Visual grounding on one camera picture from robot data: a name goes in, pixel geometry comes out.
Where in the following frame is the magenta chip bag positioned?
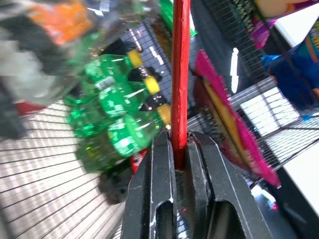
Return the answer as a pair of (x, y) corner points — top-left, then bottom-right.
(193, 49), (282, 189)

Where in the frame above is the black cola bottle red label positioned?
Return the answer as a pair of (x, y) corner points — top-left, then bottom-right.
(98, 148), (150, 204)

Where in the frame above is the blue snack bag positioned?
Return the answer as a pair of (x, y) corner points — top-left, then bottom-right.
(261, 37), (319, 114)

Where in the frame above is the green chip bag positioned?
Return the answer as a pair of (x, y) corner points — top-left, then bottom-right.
(158, 0), (198, 37)

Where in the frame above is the black wire mesh rack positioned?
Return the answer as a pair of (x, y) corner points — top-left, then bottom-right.
(0, 0), (319, 239)

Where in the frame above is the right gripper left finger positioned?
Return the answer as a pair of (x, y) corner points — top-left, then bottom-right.
(120, 130), (178, 239)

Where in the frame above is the clear amber drink bottle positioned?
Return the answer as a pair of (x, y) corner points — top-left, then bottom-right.
(0, 37), (85, 117)

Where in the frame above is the green soda bottle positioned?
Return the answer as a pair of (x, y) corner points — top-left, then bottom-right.
(64, 48), (143, 107)
(75, 104), (173, 173)
(64, 75), (160, 138)

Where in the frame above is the orange soda bottle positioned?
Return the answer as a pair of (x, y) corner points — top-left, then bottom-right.
(28, 0), (94, 46)

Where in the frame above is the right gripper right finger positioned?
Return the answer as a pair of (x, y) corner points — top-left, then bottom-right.
(184, 130), (274, 239)

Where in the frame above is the red stick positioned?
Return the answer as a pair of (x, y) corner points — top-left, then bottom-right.
(170, 0), (192, 170)

